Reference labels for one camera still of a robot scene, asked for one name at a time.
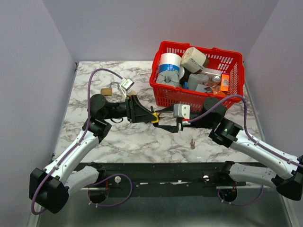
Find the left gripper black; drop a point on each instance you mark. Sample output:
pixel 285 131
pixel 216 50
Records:
pixel 136 112

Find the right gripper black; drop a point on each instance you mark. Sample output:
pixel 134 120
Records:
pixel 172 129

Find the yellow black padlock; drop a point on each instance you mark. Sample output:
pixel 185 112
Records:
pixel 155 115

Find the silver keys of yellow padlock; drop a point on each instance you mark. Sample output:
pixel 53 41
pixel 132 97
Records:
pixel 192 144

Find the brass padlock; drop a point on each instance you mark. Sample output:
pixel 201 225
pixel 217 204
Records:
pixel 108 90

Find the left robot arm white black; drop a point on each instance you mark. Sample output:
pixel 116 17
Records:
pixel 52 186

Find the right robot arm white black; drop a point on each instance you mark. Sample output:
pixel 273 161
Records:
pixel 281 170

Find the beige pump lotion bottle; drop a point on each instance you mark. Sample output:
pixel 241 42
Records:
pixel 132 92

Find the grey wrapped paper roll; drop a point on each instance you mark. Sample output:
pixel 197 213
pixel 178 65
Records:
pixel 169 78

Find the grey carton box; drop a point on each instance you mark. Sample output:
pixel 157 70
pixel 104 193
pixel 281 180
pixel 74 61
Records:
pixel 197 79

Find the red plastic shopping basket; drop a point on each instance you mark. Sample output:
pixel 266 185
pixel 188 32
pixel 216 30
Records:
pixel 200 86

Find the white blue paper roll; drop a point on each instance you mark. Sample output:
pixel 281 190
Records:
pixel 169 62

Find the silver can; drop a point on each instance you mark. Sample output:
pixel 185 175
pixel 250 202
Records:
pixel 216 79

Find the orange box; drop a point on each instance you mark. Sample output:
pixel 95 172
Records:
pixel 224 82

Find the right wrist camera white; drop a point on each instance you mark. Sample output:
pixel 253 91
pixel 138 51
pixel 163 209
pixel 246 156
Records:
pixel 181 111

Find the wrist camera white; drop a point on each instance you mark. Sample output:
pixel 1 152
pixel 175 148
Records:
pixel 125 85
pixel 181 111

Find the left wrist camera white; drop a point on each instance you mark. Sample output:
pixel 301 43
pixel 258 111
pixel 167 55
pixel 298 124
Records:
pixel 125 85

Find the black mounting rail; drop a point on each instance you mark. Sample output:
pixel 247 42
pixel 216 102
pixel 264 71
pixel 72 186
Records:
pixel 163 179

